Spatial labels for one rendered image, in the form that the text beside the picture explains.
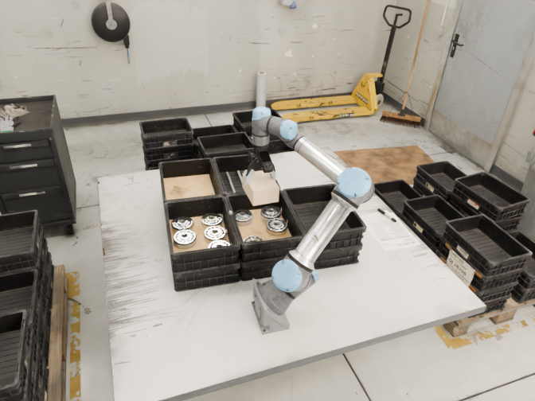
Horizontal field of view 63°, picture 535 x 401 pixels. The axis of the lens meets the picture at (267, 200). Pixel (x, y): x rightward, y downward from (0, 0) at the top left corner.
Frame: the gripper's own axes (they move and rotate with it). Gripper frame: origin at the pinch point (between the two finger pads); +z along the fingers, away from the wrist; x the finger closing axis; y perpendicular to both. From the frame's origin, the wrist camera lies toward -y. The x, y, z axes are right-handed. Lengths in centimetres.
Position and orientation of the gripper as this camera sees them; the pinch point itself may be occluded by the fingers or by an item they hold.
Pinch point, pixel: (260, 184)
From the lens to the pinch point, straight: 198.7
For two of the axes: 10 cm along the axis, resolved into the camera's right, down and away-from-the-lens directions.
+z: -0.4, 8.3, 5.6
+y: -3.4, -5.4, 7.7
